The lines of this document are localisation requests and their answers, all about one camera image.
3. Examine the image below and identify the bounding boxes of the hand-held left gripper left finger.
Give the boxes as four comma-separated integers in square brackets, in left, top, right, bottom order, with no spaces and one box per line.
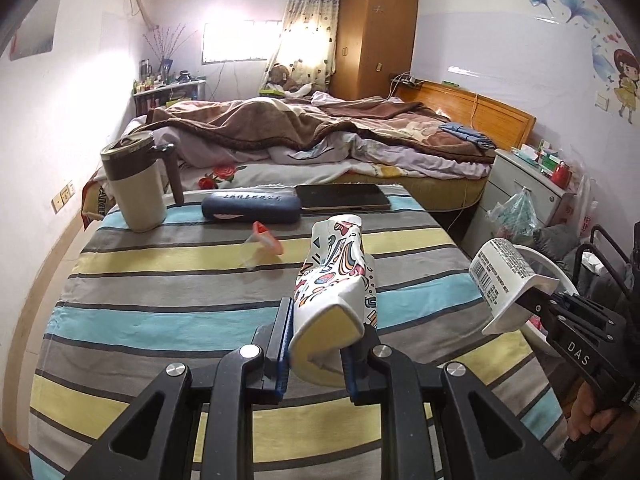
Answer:
[65,296,296,480]

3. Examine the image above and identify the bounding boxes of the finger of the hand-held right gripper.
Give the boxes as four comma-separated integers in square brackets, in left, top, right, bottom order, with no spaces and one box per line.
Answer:
[515,296,563,336]
[537,287,608,328]

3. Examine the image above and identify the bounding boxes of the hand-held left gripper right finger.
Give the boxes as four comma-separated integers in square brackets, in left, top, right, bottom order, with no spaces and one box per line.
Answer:
[340,325,571,480]

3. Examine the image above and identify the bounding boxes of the white cup with barcode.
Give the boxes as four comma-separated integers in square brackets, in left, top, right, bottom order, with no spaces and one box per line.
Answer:
[468,237,538,335]

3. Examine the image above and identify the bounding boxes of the colourful printed paper cup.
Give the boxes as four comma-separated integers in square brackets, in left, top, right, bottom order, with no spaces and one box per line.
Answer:
[289,214,377,386]

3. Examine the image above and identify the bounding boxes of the person's right hand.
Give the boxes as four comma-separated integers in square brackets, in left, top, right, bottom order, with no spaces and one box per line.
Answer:
[569,385,621,441]

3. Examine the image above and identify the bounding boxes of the dark grey bag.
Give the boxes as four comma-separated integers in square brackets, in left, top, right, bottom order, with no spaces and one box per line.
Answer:
[535,222,581,266]

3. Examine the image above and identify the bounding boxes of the black metal rack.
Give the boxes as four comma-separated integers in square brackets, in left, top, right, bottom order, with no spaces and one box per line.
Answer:
[575,224,636,306]

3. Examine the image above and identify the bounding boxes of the green tinted plastic bag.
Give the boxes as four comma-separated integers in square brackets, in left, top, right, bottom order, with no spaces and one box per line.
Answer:
[487,187,541,248]

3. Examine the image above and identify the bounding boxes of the white plastic bag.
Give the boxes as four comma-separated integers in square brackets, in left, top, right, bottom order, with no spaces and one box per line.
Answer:
[575,175,601,241]

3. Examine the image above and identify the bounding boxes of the clear plastic cup red lid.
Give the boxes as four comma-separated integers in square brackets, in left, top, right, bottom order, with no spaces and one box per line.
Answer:
[241,221,285,268]

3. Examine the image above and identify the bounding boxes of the white nightstand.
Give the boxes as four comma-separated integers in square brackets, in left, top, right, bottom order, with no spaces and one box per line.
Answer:
[482,147,578,251]

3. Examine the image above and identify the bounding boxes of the dark blue glasses case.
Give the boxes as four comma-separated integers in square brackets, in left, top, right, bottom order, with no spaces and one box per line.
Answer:
[201,189,302,223]

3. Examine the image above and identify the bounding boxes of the green boxes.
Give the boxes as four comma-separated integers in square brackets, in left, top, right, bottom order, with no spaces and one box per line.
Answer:
[537,142,561,171]

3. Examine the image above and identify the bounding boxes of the wooden bed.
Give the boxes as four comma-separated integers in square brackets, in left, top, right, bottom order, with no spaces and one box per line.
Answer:
[82,80,538,221]

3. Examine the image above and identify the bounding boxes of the blue folded cloth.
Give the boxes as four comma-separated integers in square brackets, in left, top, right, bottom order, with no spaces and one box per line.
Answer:
[440,122,493,150]

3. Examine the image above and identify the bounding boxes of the beige mug with brown lid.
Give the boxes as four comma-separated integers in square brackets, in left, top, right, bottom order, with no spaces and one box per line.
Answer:
[100,130,185,233]

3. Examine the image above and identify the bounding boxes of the brown blanket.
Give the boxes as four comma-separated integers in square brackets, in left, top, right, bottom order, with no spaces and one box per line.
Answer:
[127,91,493,163]

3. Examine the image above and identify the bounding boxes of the brown teddy bear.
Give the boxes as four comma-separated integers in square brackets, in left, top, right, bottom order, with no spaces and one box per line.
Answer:
[265,64,313,98]

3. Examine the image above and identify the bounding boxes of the cluttered white shelf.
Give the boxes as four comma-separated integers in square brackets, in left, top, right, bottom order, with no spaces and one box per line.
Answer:
[132,57,207,118]

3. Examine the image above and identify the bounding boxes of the window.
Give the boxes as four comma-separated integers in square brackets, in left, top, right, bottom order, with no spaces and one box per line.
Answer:
[202,20,283,65]

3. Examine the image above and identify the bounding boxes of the patterned curtain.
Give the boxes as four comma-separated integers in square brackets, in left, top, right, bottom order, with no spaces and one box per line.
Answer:
[262,0,341,93]

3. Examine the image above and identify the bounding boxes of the decorative twigs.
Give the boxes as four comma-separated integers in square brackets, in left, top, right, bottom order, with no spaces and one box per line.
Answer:
[142,22,198,73]

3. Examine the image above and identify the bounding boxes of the wooden wardrobe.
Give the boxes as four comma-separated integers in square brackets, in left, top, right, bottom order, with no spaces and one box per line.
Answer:
[330,0,420,101]

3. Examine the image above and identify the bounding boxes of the cartoon wall sticker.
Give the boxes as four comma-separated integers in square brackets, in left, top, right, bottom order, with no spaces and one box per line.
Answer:
[530,0,640,126]

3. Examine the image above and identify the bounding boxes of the wall socket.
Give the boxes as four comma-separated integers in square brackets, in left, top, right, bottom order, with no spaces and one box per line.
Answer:
[50,180,76,213]

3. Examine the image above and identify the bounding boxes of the wall poster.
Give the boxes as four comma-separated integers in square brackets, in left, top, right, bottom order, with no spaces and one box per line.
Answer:
[9,0,62,61]

